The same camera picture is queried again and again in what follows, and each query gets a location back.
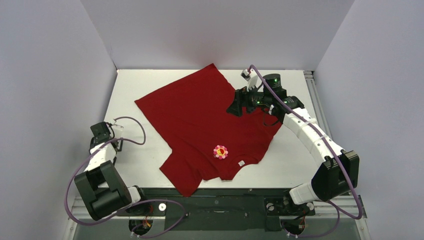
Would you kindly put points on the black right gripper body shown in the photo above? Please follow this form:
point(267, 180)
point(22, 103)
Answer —
point(240, 101)

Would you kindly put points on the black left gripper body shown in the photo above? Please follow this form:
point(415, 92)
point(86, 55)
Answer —
point(118, 142)

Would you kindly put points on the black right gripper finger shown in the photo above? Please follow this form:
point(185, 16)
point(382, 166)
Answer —
point(236, 107)
point(246, 100)

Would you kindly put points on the red t-shirt garment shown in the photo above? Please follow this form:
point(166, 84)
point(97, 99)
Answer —
point(190, 115)

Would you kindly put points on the pink flower brooch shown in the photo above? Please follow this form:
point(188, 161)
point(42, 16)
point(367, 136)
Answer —
point(220, 152)

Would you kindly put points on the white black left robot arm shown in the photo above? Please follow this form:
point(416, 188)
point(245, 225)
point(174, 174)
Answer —
point(100, 186)

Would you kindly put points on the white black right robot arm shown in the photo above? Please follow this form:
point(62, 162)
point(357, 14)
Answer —
point(338, 169)

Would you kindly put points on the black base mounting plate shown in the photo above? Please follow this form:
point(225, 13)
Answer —
point(221, 209)

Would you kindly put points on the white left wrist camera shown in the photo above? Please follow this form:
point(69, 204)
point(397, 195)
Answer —
point(117, 131)

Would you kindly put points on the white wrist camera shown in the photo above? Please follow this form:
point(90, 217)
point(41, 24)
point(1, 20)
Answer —
point(251, 77)
point(117, 131)

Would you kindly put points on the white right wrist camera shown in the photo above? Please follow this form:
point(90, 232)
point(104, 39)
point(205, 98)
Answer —
point(251, 77)

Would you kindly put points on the right side aluminium rail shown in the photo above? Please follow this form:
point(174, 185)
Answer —
point(316, 102)

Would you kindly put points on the aluminium frame rail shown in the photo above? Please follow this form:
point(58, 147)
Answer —
point(321, 209)

